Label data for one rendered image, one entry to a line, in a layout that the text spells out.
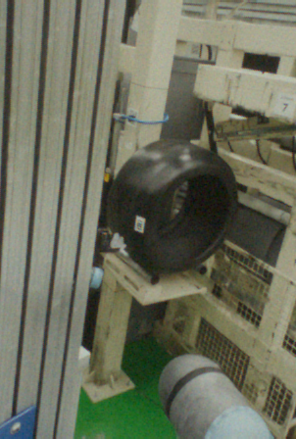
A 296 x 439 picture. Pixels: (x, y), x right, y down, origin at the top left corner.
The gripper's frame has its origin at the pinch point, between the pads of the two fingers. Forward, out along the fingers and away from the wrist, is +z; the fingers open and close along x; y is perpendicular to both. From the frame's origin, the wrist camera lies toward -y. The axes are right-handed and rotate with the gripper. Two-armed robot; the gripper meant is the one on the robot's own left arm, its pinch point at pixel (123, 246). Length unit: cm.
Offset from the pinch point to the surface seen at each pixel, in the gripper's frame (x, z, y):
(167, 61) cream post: 27, 18, 77
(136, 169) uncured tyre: 4.0, -0.4, 33.0
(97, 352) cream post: 34, 28, -80
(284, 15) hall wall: 632, 761, 277
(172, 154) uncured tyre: -4.1, 9.2, 42.7
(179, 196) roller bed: 39, 59, 12
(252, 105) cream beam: -12, 36, 69
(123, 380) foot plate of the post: 27, 46, -97
